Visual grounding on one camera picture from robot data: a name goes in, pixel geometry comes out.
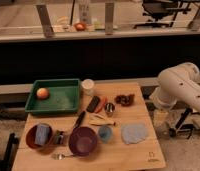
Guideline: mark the dark red grape bunch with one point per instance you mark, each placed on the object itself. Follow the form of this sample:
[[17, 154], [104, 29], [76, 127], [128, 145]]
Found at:
[[125, 100]]

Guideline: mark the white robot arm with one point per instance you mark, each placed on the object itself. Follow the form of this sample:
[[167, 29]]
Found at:
[[177, 83]]

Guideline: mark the small metal cup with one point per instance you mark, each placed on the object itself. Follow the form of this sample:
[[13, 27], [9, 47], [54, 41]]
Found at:
[[109, 109]]

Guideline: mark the blue plastic cup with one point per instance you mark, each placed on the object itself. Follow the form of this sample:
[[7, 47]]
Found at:
[[105, 133]]

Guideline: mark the white lidded jar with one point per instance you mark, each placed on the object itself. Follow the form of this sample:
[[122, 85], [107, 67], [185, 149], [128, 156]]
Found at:
[[88, 86]]

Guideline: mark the orange carrot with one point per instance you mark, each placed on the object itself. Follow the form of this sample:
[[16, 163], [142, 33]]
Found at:
[[101, 105]]

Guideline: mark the black rectangular block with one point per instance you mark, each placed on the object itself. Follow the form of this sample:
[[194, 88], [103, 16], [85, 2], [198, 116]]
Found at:
[[93, 104]]

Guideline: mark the yellow banana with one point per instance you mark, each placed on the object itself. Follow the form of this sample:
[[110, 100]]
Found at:
[[98, 119]]

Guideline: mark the green plastic tray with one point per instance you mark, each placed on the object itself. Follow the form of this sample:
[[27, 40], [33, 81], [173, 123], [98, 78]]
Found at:
[[64, 97]]

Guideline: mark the purple bowl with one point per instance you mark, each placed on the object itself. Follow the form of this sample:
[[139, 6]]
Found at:
[[82, 141]]

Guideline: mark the blue cloth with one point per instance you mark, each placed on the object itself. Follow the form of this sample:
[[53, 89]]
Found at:
[[134, 133]]

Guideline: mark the orange peach fruit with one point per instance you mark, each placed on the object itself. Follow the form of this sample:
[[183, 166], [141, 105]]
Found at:
[[42, 93]]

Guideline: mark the orange fruit on shelf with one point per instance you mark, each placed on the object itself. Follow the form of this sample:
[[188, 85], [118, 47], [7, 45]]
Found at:
[[80, 26]]

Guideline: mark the black binder clip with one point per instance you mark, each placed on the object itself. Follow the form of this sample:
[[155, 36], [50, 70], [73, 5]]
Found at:
[[59, 137]]

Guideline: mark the blue sponge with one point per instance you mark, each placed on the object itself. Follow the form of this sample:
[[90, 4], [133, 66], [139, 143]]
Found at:
[[41, 136]]

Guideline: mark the metal fork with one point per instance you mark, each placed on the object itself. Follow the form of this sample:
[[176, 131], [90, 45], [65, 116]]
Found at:
[[61, 156]]

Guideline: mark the red bowl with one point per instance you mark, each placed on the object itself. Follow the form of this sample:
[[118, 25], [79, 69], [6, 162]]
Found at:
[[30, 137]]

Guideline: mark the black clamp stand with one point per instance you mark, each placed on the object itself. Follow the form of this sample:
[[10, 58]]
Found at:
[[180, 126]]

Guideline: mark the black office chair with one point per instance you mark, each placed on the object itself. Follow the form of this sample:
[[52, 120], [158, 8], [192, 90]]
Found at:
[[158, 9]]

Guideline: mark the black handled knife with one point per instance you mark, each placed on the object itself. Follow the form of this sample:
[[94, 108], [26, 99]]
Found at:
[[79, 120]]

